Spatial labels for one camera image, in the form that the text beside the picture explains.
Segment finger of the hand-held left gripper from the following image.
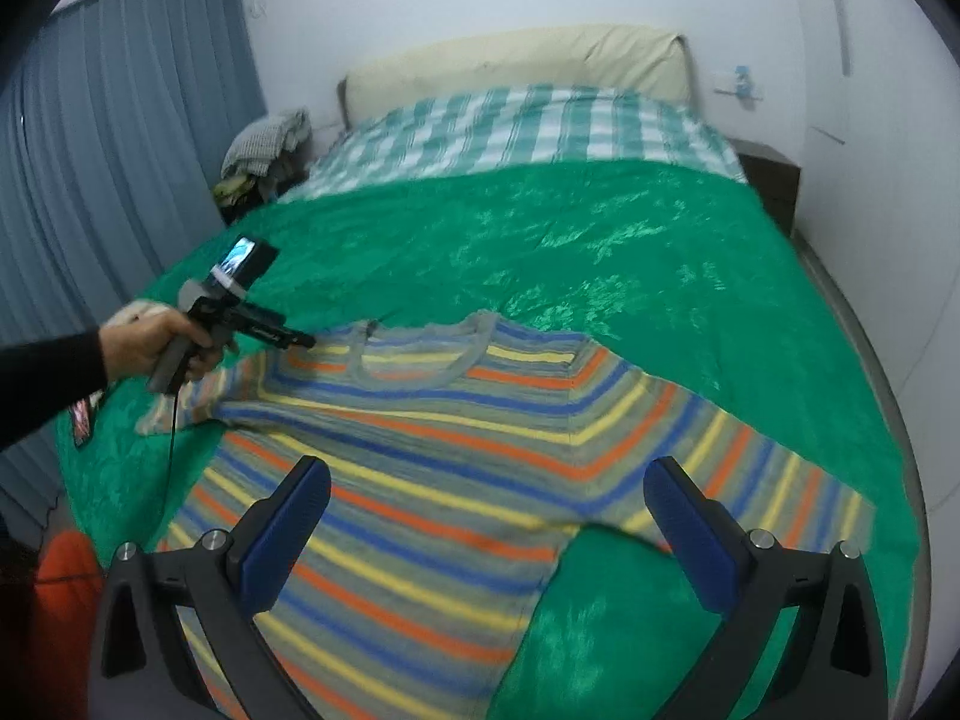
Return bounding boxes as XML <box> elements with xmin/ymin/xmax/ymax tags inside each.
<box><xmin>236</xmin><ymin>309</ymin><xmax>317</xmax><ymax>350</ymax></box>

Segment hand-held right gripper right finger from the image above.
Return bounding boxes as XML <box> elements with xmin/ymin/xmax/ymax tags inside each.
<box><xmin>643</xmin><ymin>456</ymin><xmax>890</xmax><ymax>720</ymax></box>

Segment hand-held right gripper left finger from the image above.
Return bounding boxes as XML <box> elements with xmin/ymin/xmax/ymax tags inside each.
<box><xmin>90</xmin><ymin>456</ymin><xmax>332</xmax><ymax>720</ymax></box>

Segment striped knit shirt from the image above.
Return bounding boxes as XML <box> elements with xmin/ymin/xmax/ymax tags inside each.
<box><xmin>135</xmin><ymin>311</ymin><xmax>878</xmax><ymax>720</ymax></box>

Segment pile of clothes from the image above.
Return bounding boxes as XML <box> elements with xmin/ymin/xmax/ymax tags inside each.
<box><xmin>214</xmin><ymin>109</ymin><xmax>312</xmax><ymax>212</ymax></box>

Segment person's left hand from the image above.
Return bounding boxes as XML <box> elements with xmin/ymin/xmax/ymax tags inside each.
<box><xmin>101</xmin><ymin>301</ymin><xmax>241</xmax><ymax>388</ymax></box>

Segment grey blue curtain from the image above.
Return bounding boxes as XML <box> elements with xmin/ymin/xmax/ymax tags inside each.
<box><xmin>0</xmin><ymin>0</ymin><xmax>267</xmax><ymax>533</ymax></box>

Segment black object with red print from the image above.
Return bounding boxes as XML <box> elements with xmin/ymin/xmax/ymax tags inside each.
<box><xmin>69</xmin><ymin>390</ymin><xmax>102</xmax><ymax>451</ymax></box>

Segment person's orange clothing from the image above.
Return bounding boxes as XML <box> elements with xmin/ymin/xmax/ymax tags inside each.
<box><xmin>34</xmin><ymin>529</ymin><xmax>106</xmax><ymax>720</ymax></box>

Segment green checked bed sheet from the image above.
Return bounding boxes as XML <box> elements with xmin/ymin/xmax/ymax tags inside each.
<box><xmin>281</xmin><ymin>86</ymin><xmax>747</xmax><ymax>203</ymax></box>

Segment green patterned blanket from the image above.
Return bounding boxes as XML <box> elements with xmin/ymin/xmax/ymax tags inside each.
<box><xmin>56</xmin><ymin>157</ymin><xmax>920</xmax><ymax>720</ymax></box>

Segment cream pillow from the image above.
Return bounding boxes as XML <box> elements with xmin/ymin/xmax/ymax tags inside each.
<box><xmin>337</xmin><ymin>26</ymin><xmax>691</xmax><ymax>128</ymax></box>

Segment dark wooden nightstand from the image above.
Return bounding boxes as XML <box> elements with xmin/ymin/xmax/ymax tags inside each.
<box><xmin>731</xmin><ymin>136</ymin><xmax>802</xmax><ymax>237</ymax></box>

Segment white wardrobe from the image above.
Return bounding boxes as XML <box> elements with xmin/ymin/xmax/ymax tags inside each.
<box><xmin>784</xmin><ymin>0</ymin><xmax>960</xmax><ymax>361</ymax></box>

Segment blue wall fixture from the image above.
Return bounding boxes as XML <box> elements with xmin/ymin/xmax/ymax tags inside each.
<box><xmin>712</xmin><ymin>64</ymin><xmax>762</xmax><ymax>102</ymax></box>

